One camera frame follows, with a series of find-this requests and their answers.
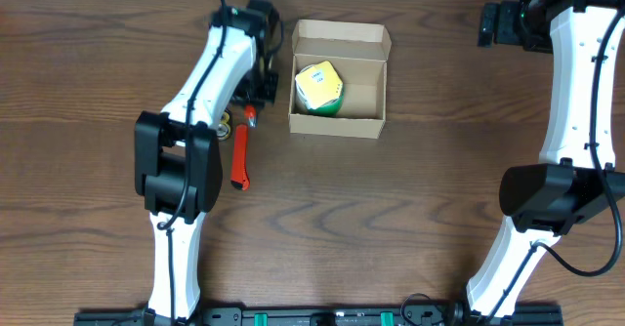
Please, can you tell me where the orange utility knife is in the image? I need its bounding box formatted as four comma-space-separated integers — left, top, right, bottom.
230, 124, 250, 191

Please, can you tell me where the cardboard box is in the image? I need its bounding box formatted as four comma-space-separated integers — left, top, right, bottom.
288, 20, 392, 139

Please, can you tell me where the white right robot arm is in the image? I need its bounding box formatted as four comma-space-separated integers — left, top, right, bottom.
446, 0, 624, 325

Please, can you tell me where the yellow sticky note pad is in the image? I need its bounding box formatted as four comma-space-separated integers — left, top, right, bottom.
295, 61, 344, 110

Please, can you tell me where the green tape roll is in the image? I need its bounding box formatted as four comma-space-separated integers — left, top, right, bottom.
305, 91, 344, 117

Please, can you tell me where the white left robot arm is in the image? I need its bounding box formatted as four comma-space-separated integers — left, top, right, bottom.
134, 0, 283, 325

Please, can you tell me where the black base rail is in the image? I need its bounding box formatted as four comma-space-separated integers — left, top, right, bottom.
73, 302, 564, 326

